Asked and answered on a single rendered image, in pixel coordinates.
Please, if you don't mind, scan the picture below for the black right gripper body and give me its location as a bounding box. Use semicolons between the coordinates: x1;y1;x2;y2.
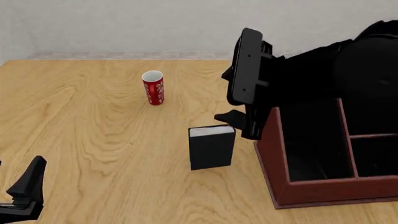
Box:
241;104;275;141

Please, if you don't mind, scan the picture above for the red mug with white pattern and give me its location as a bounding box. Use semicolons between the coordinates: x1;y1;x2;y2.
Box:
141;69;165;106

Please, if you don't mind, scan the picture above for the red-brown desk caddy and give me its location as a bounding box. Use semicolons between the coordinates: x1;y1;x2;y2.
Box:
254;97;398;210

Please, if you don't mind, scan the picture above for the black flat plate on stalk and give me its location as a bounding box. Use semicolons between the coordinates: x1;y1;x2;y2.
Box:
226;27;275;106

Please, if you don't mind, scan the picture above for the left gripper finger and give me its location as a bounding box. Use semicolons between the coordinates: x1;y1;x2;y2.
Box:
6;155;48;205

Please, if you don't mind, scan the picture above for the black book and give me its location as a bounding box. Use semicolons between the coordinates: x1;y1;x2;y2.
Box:
188;124;236;171

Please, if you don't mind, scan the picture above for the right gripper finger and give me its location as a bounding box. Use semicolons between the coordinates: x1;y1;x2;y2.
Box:
221;65;234;82
214;109;250;131

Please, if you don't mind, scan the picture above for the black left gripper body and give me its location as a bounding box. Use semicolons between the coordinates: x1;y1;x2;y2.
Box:
0;200;45;222

